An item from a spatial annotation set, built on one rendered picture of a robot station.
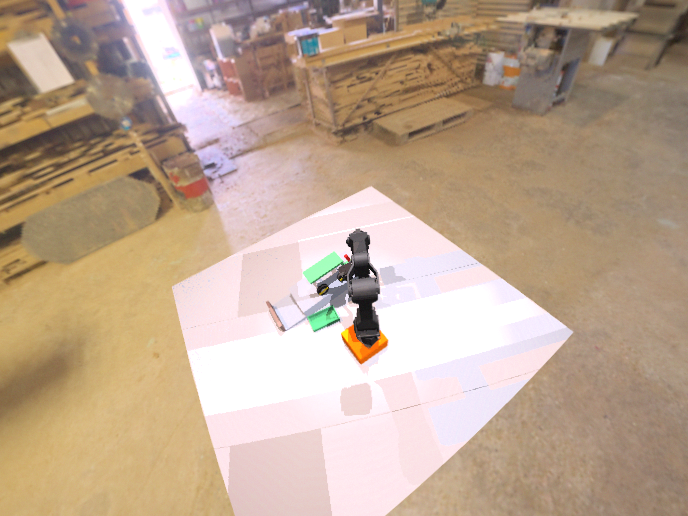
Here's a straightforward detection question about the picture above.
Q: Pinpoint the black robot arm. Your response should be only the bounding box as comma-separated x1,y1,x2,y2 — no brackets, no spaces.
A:
338,228,381,349

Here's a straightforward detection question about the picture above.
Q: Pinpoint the light grey ramp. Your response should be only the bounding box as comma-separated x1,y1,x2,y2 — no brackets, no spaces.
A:
266,268,348,331

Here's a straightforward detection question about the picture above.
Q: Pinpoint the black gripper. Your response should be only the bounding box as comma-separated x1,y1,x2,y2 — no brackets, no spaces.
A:
355,266,371,279

